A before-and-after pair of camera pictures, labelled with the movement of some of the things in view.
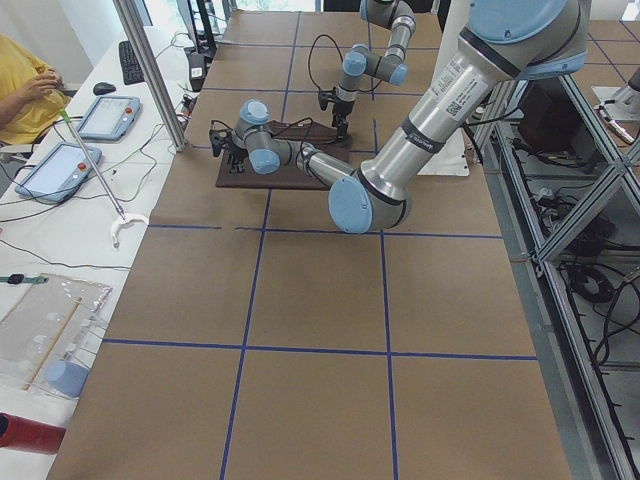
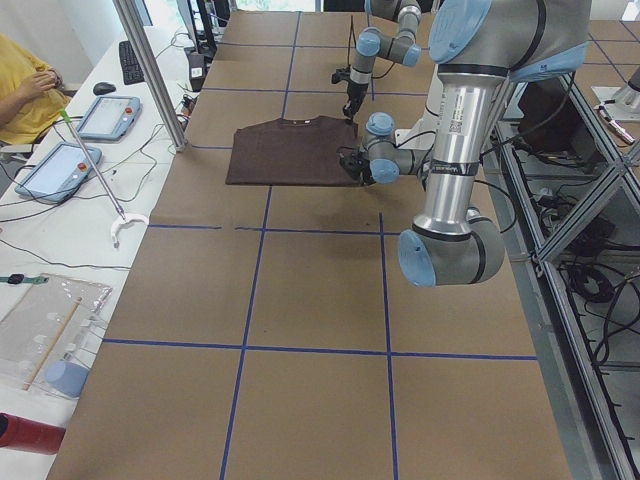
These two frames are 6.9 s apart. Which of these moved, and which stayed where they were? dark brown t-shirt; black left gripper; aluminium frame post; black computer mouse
Moved: black left gripper
Stayed: aluminium frame post; dark brown t-shirt; black computer mouse
